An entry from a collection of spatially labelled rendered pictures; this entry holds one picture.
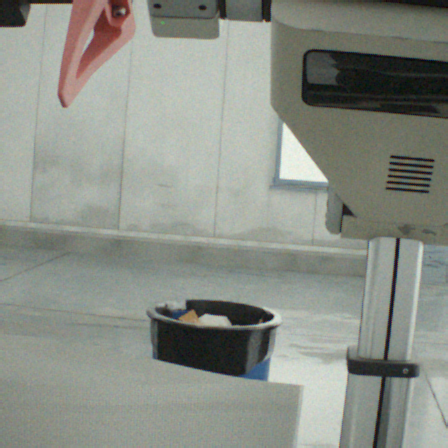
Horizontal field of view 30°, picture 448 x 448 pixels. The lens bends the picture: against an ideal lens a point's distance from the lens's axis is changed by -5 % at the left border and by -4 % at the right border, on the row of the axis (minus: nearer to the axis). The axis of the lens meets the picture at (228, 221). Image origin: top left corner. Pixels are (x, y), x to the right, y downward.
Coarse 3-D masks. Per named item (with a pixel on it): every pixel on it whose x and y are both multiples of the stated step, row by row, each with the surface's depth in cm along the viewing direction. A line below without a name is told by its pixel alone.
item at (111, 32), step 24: (96, 0) 42; (120, 0) 45; (72, 24) 42; (96, 24) 46; (120, 24) 46; (72, 48) 42; (96, 48) 46; (120, 48) 47; (72, 72) 43; (72, 96) 43
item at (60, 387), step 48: (0, 336) 77; (0, 384) 63; (48, 384) 63; (96, 384) 76; (144, 384) 74; (192, 384) 67; (240, 384) 68; (288, 384) 69; (0, 432) 63; (48, 432) 63; (96, 432) 64; (144, 432) 66; (192, 432) 67; (240, 432) 68; (288, 432) 68
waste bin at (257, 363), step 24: (168, 312) 314; (216, 312) 323; (240, 312) 321; (264, 312) 312; (168, 336) 284; (192, 336) 279; (216, 336) 278; (240, 336) 280; (264, 336) 287; (168, 360) 285; (192, 360) 280; (216, 360) 279; (240, 360) 282; (264, 360) 291
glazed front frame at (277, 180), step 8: (280, 120) 853; (280, 128) 854; (280, 136) 854; (280, 144) 855; (280, 152) 856; (280, 160) 858; (280, 168) 857; (280, 176) 862; (288, 184) 862; (296, 184) 857; (304, 184) 856; (312, 184) 855; (320, 184) 854; (328, 184) 854
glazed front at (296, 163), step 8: (288, 128) 858; (288, 136) 859; (288, 144) 859; (296, 144) 858; (288, 152) 860; (296, 152) 859; (304, 152) 858; (288, 160) 861; (296, 160) 860; (304, 160) 859; (288, 168) 861; (296, 168) 860; (304, 168) 860; (312, 168) 859; (288, 176) 862; (296, 176) 861; (304, 176) 860; (312, 176) 859; (320, 176) 858
